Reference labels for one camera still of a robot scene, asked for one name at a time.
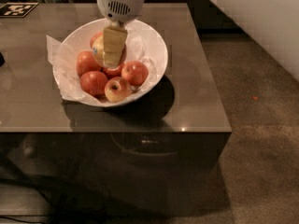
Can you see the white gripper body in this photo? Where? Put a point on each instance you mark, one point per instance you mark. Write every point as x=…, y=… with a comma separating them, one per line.
x=120, y=6

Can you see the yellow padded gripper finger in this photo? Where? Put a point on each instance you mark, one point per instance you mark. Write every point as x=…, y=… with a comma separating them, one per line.
x=114, y=42

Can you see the yellow-red apple with sticker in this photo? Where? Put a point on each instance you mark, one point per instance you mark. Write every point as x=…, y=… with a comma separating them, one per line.
x=98, y=48

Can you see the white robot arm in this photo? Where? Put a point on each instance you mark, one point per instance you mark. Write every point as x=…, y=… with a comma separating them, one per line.
x=273, y=24

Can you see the red apple at back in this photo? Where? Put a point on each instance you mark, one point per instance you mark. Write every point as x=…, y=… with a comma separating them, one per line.
x=94, y=37

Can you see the red apple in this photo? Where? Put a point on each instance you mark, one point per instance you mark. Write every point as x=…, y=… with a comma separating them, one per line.
x=135, y=73
x=94, y=37
x=113, y=72
x=86, y=63
x=94, y=83

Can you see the red apple in middle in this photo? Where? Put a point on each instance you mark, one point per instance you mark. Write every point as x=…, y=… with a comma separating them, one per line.
x=113, y=72

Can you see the red apple at left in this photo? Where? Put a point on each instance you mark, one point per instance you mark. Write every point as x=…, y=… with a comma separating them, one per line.
x=86, y=63

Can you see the red apple at right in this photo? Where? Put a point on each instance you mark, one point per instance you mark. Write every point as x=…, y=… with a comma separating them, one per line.
x=135, y=73

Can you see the white ceramic bowl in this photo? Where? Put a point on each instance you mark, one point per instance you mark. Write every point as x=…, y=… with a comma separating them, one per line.
x=152, y=52

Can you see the red apple front left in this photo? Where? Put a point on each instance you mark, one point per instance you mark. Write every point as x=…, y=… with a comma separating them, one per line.
x=94, y=83

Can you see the yellow-red apple at front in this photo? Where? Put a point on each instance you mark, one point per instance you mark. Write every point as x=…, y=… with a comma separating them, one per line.
x=117, y=89

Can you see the white crumpled paper liner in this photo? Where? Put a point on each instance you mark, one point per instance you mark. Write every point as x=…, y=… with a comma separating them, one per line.
x=62, y=66

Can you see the black white fiducial marker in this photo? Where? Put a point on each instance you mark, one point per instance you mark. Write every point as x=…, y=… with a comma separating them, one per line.
x=16, y=10

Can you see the dark object at left edge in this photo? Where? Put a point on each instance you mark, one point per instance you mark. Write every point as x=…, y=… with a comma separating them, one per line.
x=2, y=59

